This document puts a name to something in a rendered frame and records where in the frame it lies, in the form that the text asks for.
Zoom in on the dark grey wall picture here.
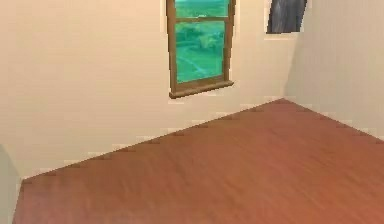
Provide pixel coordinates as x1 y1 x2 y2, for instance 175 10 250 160
266 0 309 35

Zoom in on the brown wooden framed window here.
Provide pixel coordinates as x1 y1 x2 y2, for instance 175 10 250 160
165 0 237 100

